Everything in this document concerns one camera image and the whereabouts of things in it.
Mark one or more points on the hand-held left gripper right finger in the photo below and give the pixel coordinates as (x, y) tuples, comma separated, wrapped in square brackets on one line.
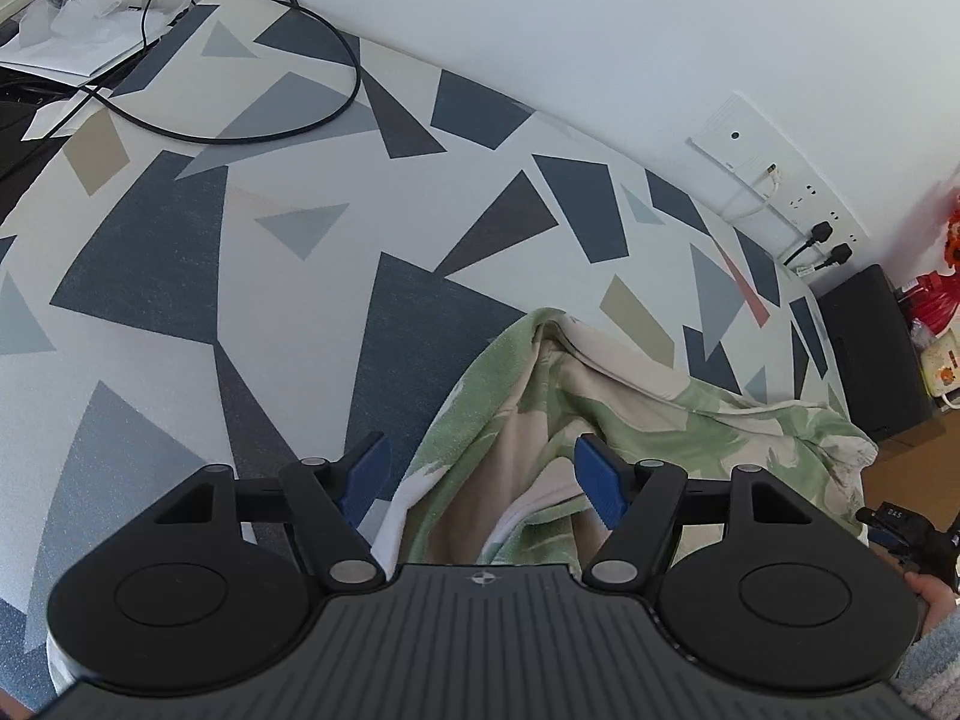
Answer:
[(600, 480)]

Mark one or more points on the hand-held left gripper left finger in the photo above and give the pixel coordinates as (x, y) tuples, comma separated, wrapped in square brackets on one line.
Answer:
[(369, 469)]

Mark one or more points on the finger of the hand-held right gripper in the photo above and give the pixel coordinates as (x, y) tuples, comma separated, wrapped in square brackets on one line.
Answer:
[(889, 519)]

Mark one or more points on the green beige patterned garment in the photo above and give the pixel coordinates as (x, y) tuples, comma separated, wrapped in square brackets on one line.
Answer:
[(660, 427)]

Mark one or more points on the person's right hand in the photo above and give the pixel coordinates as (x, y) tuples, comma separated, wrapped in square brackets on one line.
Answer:
[(931, 604)]

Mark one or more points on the white yellow box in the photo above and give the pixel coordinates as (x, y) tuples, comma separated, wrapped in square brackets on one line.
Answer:
[(943, 364)]

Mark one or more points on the black bedside cabinet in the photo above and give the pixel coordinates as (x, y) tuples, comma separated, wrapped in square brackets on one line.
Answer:
[(874, 352)]

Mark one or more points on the bed with geometric patterned sheet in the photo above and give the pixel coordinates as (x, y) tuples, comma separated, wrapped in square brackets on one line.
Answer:
[(300, 300)]

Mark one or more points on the red plastic bag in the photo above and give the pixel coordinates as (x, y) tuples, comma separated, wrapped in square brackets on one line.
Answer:
[(937, 304)]

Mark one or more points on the black power plug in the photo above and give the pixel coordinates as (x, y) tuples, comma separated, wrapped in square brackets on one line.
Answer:
[(840, 256), (820, 234)]

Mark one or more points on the red orange decoration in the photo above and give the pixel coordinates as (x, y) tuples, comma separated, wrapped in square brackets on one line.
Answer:
[(954, 236)]

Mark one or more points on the small white paper piece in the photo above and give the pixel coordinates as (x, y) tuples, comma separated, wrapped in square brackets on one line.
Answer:
[(52, 121)]

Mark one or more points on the white paper sheets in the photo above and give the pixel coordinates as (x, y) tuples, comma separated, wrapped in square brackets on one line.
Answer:
[(82, 45)]

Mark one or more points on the clear plastic bag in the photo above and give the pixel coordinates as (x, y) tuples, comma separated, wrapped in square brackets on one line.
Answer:
[(75, 7)]

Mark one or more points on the white wall socket panel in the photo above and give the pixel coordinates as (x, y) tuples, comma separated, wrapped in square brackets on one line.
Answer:
[(750, 135)]

